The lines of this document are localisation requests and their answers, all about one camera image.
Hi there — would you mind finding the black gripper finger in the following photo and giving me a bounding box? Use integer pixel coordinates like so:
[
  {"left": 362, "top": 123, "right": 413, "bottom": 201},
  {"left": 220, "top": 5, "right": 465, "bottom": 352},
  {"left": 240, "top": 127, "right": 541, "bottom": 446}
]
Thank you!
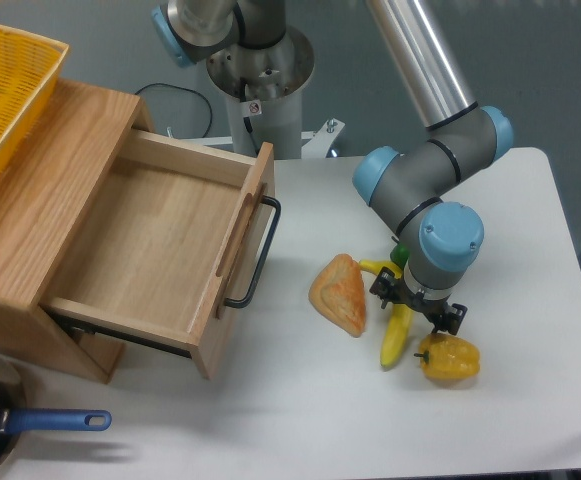
[
  {"left": 430, "top": 303, "right": 468, "bottom": 335},
  {"left": 369, "top": 267, "right": 401, "bottom": 309}
]

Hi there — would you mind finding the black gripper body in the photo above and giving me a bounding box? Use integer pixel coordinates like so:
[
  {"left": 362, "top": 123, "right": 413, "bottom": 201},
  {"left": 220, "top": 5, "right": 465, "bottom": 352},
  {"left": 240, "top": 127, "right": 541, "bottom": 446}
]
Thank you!
[{"left": 395, "top": 282, "right": 452, "bottom": 318}]

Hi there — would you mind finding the yellow toy banana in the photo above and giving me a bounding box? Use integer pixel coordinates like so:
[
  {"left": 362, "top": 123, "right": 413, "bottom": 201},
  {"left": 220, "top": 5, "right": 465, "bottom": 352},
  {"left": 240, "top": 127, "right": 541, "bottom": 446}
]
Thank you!
[{"left": 359, "top": 259, "right": 413, "bottom": 370}]

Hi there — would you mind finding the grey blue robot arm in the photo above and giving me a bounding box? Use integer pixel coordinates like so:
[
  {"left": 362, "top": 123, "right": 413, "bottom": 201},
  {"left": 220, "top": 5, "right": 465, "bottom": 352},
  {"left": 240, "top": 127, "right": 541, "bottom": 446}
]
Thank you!
[{"left": 151, "top": 1, "right": 514, "bottom": 334}]

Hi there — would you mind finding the yellow toy bell pepper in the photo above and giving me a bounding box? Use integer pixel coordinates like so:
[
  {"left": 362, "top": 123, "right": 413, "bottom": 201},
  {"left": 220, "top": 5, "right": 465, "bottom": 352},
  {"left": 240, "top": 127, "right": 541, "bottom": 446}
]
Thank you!
[{"left": 413, "top": 332, "right": 481, "bottom": 381}]

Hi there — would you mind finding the green toy bell pepper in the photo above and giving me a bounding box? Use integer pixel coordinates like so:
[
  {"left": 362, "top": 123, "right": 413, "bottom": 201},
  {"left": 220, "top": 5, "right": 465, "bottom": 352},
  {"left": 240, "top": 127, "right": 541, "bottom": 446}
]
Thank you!
[{"left": 390, "top": 243, "right": 410, "bottom": 269}]

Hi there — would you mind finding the toy croissant bread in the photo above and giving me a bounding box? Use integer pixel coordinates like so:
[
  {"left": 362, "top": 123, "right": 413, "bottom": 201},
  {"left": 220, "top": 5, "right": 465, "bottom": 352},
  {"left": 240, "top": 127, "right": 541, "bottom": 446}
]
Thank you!
[{"left": 308, "top": 254, "right": 366, "bottom": 338}]

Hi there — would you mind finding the open wooden drawer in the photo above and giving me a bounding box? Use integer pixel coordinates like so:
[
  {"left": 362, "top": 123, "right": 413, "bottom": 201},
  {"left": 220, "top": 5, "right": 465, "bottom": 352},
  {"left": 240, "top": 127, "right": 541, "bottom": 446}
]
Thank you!
[{"left": 41, "top": 130, "right": 279, "bottom": 378}]

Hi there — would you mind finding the wooden drawer cabinet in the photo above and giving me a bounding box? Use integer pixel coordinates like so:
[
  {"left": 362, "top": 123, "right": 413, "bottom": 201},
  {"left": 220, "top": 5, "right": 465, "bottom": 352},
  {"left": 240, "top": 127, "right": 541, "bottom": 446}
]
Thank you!
[{"left": 0, "top": 79, "right": 153, "bottom": 383}]

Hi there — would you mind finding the yellow plastic basket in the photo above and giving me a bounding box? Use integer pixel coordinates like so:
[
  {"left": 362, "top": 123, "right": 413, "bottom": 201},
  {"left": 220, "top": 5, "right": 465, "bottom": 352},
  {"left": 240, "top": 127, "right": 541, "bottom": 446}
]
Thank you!
[{"left": 0, "top": 25, "right": 69, "bottom": 176}]

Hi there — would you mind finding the black metal drawer handle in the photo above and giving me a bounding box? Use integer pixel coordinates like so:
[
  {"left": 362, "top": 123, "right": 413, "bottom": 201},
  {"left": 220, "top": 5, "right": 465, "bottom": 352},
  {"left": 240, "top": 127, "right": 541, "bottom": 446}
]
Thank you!
[{"left": 223, "top": 195, "right": 282, "bottom": 309}]

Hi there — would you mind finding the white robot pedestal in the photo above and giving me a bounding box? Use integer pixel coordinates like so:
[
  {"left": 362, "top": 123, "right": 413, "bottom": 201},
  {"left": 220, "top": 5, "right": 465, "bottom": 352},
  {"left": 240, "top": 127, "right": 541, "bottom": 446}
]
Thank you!
[{"left": 206, "top": 26, "right": 345, "bottom": 159}]

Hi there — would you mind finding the black floor cable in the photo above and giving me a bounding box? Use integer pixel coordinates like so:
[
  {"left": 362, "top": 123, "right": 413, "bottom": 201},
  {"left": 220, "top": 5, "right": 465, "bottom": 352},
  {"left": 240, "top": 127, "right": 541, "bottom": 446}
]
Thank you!
[{"left": 133, "top": 82, "right": 214, "bottom": 138}]

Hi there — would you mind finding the frying pan blue handle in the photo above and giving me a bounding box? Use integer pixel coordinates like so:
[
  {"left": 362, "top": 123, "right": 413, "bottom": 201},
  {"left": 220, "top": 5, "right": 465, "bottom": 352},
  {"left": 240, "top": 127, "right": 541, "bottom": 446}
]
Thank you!
[{"left": 0, "top": 358, "right": 112, "bottom": 464}]

